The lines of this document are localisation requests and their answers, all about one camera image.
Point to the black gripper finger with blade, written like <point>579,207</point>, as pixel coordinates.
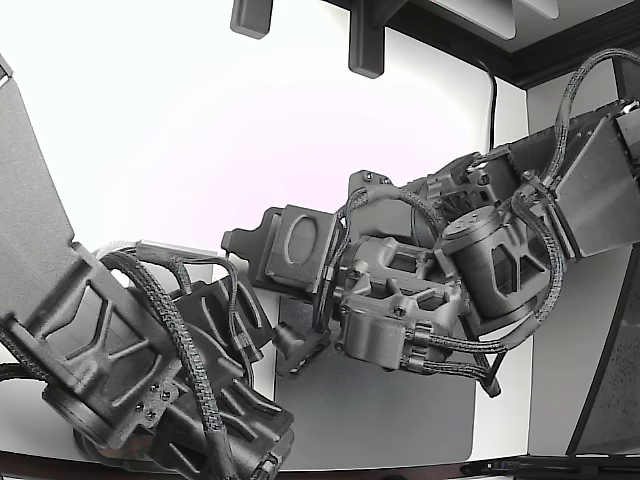
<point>245,245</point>

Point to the black speckled panel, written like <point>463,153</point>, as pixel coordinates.
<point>612,360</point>

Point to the black bar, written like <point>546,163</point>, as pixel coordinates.
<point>550,464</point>

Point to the dark grey robot arm with gripper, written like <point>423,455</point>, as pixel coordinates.
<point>380,345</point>

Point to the dark grey robot arm with camera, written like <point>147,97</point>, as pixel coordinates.
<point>30,200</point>

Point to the small black bracket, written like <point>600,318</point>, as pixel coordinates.
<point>250,17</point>

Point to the large black bracket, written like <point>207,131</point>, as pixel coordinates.
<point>366,40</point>

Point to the dark wooden frame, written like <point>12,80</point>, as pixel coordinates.
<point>550,55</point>

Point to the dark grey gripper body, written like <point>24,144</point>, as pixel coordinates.
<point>300,250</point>

